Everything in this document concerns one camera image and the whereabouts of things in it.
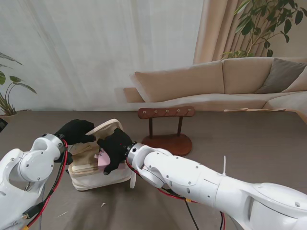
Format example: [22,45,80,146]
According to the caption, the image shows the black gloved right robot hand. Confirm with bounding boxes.
[97,128,134,175]

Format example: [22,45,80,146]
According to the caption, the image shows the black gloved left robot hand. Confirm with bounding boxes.
[54,119,97,146]

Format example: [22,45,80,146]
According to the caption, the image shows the pink floral jewelry box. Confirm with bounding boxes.
[94,147,127,170]

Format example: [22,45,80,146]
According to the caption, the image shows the white zippered cosmetic bag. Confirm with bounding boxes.
[68,118,137,192]

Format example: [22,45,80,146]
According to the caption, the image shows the dark wooden jewelry stand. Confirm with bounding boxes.
[138,105,195,157]

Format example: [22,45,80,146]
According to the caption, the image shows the broad-leaved green potted plant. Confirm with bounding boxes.
[0,51,38,117]

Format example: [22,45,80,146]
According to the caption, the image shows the white sheer curtain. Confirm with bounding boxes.
[0,0,204,112]

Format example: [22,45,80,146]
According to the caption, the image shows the beige sofa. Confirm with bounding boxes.
[123,57,307,112]

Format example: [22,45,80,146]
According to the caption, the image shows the beige curtain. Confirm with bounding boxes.
[193,0,276,65]

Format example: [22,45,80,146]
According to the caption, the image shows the tall dark-leaved plant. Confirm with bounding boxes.
[222,0,304,59]

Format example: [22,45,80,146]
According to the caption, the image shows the grey sofa cushion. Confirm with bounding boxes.
[255,57,307,94]

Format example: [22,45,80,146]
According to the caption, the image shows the red left arm cable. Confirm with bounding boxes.
[26,140,69,228]

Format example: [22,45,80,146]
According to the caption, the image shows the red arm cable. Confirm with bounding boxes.
[26,140,69,228]
[127,162,226,230]

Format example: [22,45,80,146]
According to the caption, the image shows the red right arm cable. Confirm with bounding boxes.
[127,162,226,230]

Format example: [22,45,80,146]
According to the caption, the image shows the grey left arm plug cable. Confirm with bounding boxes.
[9,205,41,228]

